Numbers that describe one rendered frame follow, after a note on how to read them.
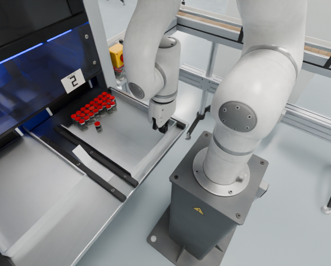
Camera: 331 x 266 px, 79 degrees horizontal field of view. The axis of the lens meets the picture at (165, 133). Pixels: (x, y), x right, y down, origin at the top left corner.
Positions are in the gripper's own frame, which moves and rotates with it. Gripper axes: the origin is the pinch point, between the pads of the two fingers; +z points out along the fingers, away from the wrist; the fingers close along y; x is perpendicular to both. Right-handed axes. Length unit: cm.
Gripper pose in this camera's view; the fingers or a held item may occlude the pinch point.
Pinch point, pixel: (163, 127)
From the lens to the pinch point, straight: 71.9
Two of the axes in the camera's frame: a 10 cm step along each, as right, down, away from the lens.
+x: 8.2, 4.5, -3.5
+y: -5.7, 6.4, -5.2
